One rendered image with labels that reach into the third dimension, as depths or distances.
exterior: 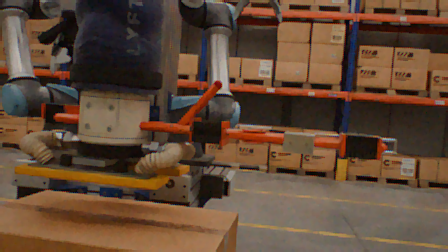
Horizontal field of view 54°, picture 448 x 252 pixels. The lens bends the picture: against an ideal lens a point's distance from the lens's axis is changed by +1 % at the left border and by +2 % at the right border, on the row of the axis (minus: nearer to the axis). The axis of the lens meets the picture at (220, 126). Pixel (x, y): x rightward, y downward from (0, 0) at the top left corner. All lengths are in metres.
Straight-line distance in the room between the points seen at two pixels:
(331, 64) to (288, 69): 0.78
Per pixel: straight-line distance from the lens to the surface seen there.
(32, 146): 1.12
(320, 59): 8.33
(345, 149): 1.03
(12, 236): 1.06
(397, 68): 8.58
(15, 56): 1.81
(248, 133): 1.03
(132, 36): 1.06
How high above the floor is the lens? 1.25
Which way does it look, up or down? 3 degrees down
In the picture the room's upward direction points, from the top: 4 degrees clockwise
